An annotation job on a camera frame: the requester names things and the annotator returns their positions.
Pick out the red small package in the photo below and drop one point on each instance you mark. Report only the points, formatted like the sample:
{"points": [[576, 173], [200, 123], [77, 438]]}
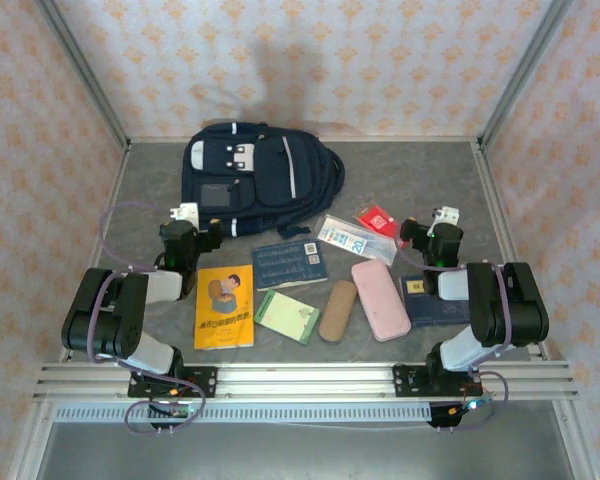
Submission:
{"points": [[377, 220]]}

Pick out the clear ruler package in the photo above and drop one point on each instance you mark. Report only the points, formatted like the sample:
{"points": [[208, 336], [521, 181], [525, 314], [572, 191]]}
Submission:
{"points": [[355, 240]]}

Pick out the pink pencil case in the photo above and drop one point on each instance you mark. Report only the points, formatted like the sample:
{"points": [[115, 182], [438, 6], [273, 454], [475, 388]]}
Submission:
{"points": [[380, 300]]}

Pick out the yellow paperback book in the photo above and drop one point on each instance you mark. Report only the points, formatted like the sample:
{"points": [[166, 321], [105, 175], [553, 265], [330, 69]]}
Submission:
{"points": [[225, 310]]}

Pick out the navy book yellow label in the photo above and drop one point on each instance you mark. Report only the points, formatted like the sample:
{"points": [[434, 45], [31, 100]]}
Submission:
{"points": [[420, 310]]}

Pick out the navy blue backpack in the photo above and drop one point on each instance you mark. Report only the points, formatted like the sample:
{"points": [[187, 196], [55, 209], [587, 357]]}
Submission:
{"points": [[270, 170]]}

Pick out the dark blue book QR codes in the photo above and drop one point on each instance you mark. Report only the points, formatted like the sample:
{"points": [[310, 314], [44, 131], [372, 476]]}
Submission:
{"points": [[290, 265]]}

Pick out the brown glasses case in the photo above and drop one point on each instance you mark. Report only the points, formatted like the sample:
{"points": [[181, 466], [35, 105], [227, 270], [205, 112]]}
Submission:
{"points": [[337, 312]]}

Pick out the green notebook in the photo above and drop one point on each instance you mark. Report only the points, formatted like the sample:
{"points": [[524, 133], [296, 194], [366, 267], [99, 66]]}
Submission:
{"points": [[287, 317]]}

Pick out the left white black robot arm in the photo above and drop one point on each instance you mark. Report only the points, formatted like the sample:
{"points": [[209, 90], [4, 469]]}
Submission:
{"points": [[105, 310]]}

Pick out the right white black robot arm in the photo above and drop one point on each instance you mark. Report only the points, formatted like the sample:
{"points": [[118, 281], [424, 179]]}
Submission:
{"points": [[510, 310]]}

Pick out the small circuit board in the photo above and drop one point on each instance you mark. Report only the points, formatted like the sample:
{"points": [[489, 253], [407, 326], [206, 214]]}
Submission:
{"points": [[475, 405], [181, 412]]}

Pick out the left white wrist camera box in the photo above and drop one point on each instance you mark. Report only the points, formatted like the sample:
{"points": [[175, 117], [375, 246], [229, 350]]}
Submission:
{"points": [[186, 212]]}

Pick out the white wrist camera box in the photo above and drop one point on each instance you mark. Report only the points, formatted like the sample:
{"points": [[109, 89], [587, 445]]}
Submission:
{"points": [[186, 212], [447, 214]]}

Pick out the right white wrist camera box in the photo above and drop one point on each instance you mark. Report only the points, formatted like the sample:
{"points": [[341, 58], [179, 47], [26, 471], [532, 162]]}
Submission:
{"points": [[447, 214]]}

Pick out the aluminium table side rail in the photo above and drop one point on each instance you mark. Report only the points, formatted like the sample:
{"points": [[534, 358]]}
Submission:
{"points": [[107, 220], [500, 210]]}

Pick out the aluminium rear frame bar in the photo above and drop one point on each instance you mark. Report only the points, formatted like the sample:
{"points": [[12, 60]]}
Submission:
{"points": [[380, 138]]}

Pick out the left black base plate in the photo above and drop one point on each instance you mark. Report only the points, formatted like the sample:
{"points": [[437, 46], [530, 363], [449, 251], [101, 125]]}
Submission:
{"points": [[205, 382]]}

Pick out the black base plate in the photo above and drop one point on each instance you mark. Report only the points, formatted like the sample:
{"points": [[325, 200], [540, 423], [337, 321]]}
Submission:
{"points": [[407, 382], [205, 382]]}

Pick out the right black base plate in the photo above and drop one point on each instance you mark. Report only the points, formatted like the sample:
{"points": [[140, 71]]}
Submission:
{"points": [[407, 382]]}

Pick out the aluminium mounting rail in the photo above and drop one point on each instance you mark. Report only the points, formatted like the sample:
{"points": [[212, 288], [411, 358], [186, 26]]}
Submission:
{"points": [[305, 382]]}

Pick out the aluminium frame post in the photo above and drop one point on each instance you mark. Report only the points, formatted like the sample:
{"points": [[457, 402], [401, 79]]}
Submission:
{"points": [[525, 70], [85, 75]]}

